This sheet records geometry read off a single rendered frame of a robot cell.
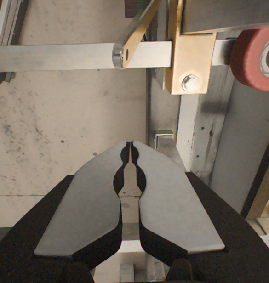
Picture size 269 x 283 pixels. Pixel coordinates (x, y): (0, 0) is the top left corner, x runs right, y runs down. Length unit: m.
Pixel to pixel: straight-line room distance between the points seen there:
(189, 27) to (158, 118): 0.27
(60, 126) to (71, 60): 1.07
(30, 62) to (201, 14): 0.21
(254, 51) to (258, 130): 0.27
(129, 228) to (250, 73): 0.26
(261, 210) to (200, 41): 0.31
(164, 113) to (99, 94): 0.77
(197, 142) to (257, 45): 0.41
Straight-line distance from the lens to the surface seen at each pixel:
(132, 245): 0.31
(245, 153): 0.53
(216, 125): 0.60
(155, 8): 0.20
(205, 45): 0.26
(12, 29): 1.10
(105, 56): 0.26
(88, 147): 1.34
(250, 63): 0.25
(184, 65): 0.26
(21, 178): 1.71
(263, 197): 0.41
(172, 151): 0.39
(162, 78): 0.33
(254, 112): 0.50
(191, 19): 0.22
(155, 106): 0.44
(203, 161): 0.66
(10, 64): 0.30
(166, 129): 0.47
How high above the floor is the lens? 1.12
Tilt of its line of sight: 60 degrees down
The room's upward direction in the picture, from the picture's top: 178 degrees clockwise
